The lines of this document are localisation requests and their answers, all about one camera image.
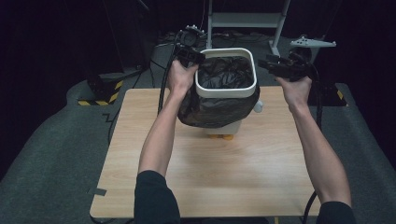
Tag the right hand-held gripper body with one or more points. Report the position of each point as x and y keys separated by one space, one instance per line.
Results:
x=297 y=70

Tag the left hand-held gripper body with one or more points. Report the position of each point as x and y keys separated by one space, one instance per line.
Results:
x=190 y=54

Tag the black garbage bag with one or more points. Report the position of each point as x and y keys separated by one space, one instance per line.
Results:
x=214 y=112

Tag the beige trash bin with face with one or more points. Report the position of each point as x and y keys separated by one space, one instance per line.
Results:
x=224 y=128

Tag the person's right hand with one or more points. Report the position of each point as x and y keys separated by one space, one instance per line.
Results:
x=297 y=93

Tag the person's left hand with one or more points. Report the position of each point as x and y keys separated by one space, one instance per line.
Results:
x=182 y=79

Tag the black yellow striped stand base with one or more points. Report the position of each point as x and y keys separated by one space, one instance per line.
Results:
x=330 y=93
x=104 y=93

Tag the grey metal stand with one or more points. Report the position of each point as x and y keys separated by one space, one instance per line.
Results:
x=243 y=19

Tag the person's black shirt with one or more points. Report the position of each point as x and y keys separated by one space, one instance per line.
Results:
x=155 y=202

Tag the grey tape piece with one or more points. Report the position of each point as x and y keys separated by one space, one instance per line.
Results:
x=97 y=191

